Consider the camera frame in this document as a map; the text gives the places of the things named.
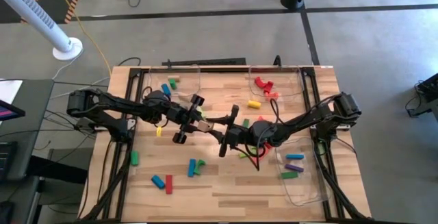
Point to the light green bar block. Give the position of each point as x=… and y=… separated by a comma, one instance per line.
x=243, y=155

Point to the blue bar block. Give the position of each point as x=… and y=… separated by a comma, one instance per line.
x=295, y=156
x=191, y=168

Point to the yellow cylinder block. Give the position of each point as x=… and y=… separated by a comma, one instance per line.
x=254, y=104

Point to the white tower fan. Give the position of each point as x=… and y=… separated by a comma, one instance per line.
x=34, y=15

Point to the clear plastic bin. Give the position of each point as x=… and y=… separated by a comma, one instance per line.
x=186, y=80
x=308, y=193
x=287, y=76

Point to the red rectangular block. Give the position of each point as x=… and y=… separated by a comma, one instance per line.
x=269, y=87

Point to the blue rectangular block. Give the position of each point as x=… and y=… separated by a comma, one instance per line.
x=158, y=182

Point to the black aluminium table frame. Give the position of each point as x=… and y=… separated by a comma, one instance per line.
x=222, y=70

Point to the pale wood bar block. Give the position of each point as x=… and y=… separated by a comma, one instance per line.
x=173, y=78

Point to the black desk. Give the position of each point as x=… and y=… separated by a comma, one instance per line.
x=34, y=94

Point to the black power strip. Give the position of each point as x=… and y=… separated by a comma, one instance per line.
x=205, y=62

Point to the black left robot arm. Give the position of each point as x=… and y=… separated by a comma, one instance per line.
x=113, y=102

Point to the red cylinder block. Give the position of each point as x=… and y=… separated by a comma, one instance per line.
x=268, y=145

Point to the red bar block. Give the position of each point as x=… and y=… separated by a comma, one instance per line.
x=168, y=184

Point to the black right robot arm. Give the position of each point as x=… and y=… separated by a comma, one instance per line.
x=308, y=118

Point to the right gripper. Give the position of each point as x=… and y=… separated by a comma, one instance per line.
x=239, y=135

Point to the purple bar block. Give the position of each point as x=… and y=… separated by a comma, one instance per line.
x=294, y=168

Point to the monitor with pink screen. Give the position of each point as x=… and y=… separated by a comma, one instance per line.
x=8, y=112

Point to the red arch block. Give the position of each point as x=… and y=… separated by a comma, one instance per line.
x=260, y=83

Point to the light green cylinder block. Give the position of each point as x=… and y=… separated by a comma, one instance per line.
x=202, y=113

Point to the blue cylinder block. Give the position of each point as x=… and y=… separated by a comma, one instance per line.
x=166, y=89

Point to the green arch block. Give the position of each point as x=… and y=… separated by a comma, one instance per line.
x=199, y=166

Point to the dark laptop screen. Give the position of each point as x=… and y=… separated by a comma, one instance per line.
x=5, y=159

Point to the white paper sheet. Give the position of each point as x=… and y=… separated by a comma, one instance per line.
x=8, y=90

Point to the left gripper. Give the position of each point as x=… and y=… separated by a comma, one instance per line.
x=179, y=116

